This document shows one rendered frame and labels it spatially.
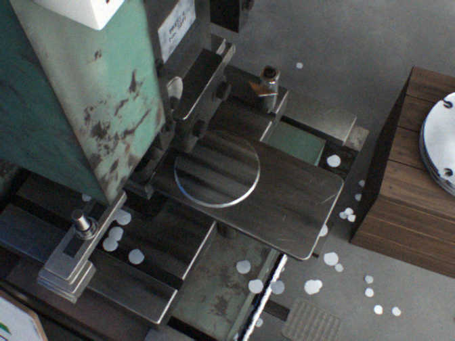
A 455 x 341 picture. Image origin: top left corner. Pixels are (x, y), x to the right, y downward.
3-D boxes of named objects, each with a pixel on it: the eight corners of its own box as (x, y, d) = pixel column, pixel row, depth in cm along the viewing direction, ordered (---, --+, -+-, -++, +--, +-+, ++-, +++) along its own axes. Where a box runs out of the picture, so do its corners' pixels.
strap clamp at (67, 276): (136, 207, 86) (126, 178, 77) (74, 304, 80) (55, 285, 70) (103, 191, 87) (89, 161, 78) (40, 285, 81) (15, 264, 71)
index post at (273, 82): (277, 101, 95) (282, 67, 86) (269, 115, 93) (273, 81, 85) (262, 95, 95) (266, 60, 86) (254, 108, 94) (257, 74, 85)
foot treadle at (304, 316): (339, 323, 137) (343, 319, 132) (323, 361, 133) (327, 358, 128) (134, 219, 149) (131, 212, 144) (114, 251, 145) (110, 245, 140)
